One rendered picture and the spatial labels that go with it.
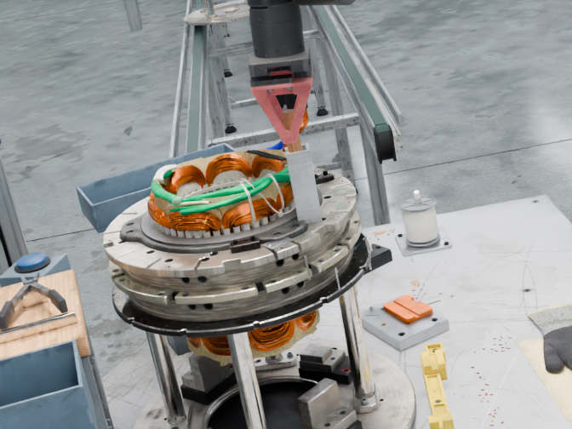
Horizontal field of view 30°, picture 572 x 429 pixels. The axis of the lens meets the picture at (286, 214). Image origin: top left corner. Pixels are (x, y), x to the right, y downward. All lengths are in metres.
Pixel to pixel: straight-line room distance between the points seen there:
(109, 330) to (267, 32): 2.57
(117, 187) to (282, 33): 0.58
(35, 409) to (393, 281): 0.86
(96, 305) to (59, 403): 2.80
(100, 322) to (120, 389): 2.09
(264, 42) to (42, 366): 0.42
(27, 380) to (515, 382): 0.66
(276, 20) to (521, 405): 0.60
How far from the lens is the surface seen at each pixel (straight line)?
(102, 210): 1.57
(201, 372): 1.49
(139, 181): 1.68
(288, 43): 1.18
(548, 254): 1.83
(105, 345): 3.58
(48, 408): 1.09
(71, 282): 1.32
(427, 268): 1.83
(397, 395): 1.45
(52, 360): 1.18
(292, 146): 1.22
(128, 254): 1.28
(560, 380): 1.49
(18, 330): 1.21
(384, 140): 2.65
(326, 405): 1.36
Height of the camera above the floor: 1.57
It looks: 21 degrees down
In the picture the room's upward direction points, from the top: 11 degrees counter-clockwise
